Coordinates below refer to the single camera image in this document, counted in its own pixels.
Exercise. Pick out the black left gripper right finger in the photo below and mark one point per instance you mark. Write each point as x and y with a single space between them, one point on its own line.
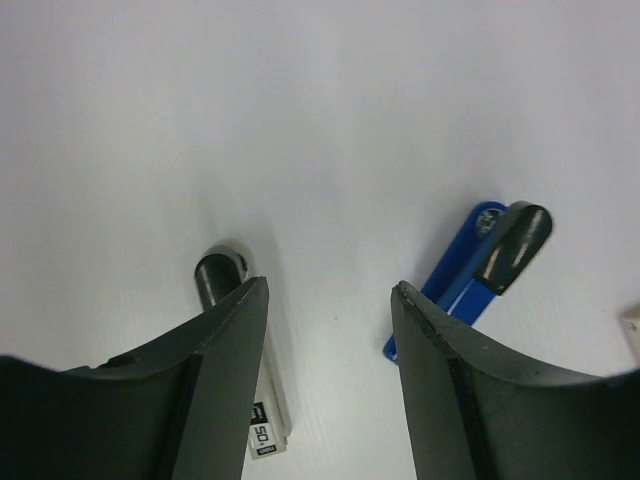
477 409

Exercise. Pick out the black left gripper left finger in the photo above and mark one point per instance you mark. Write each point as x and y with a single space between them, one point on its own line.
177 407

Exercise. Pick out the grey and black stapler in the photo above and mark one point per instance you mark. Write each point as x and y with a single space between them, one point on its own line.
221 270

